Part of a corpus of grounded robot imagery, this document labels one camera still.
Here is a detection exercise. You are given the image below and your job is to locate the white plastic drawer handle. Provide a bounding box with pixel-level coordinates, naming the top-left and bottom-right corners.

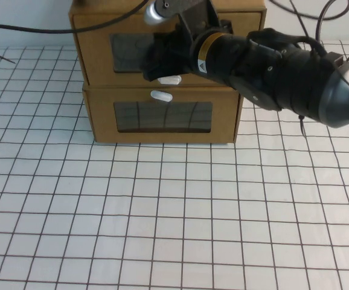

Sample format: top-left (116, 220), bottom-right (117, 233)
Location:
top-left (157, 76), bottom-right (182, 86)
top-left (150, 89), bottom-right (173, 103)

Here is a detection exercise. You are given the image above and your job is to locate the black looped cable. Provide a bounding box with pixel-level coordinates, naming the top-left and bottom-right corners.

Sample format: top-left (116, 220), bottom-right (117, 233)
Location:
top-left (269, 0), bottom-right (349, 21)

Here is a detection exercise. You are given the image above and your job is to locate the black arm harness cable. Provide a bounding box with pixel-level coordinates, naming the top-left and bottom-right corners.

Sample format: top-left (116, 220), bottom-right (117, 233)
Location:
top-left (246, 28), bottom-right (328, 57)

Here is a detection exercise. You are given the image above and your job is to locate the long black cable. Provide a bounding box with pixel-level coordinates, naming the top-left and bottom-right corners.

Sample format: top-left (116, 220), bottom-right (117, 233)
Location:
top-left (0, 1), bottom-right (150, 33)

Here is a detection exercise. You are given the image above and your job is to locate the brown cardboard shoe box shell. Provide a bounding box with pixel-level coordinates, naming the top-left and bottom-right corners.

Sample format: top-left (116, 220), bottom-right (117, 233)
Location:
top-left (68, 0), bottom-right (268, 86)

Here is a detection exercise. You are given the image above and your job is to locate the lower cardboard drawer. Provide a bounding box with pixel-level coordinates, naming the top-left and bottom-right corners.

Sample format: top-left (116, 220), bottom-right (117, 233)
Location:
top-left (82, 83), bottom-right (244, 145)

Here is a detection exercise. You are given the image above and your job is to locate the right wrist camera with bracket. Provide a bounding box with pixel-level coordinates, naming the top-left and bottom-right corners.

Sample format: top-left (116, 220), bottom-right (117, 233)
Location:
top-left (143, 0), bottom-right (233, 40)

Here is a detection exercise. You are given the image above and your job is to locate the black cable tie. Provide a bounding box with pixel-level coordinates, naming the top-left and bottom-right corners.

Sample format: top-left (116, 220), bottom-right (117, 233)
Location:
top-left (297, 114), bottom-right (306, 137)

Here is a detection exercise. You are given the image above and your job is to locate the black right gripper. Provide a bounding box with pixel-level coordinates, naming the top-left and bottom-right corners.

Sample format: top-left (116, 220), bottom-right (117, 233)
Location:
top-left (143, 25), bottom-right (197, 82)

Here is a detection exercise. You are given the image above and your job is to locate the cardboard drawer with window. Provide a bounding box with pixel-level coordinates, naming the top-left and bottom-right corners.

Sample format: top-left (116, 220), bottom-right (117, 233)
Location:
top-left (89, 89), bottom-right (238, 143)
top-left (73, 13), bottom-right (265, 86)

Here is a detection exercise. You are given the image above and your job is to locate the white grid-patterned table cover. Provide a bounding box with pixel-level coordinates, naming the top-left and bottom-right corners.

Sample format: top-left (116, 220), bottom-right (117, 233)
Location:
top-left (0, 39), bottom-right (349, 290)

